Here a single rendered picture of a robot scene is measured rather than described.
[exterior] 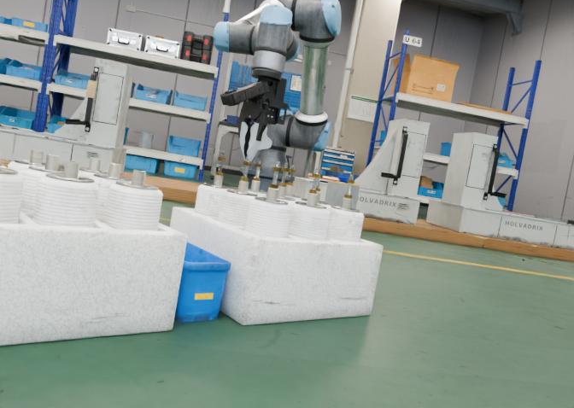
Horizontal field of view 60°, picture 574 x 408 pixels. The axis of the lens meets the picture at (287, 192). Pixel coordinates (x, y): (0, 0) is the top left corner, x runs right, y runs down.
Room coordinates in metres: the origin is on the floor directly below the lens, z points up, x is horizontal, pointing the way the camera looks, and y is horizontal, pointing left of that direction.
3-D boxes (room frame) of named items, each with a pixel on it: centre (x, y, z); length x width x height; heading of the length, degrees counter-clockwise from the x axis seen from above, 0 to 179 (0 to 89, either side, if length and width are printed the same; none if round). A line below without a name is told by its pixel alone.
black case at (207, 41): (5.99, 1.33, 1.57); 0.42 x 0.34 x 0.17; 10
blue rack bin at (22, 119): (5.72, 3.10, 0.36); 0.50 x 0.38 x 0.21; 9
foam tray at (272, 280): (1.27, 0.01, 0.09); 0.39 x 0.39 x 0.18; 39
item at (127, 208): (0.91, 0.27, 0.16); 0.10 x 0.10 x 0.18
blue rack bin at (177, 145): (6.03, 1.30, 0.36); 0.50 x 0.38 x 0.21; 10
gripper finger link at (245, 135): (1.22, 0.10, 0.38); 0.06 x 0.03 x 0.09; 134
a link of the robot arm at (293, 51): (1.31, 0.09, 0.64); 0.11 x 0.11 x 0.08; 78
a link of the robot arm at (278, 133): (1.88, 0.08, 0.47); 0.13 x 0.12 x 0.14; 78
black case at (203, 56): (5.99, 1.33, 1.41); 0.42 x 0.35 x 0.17; 12
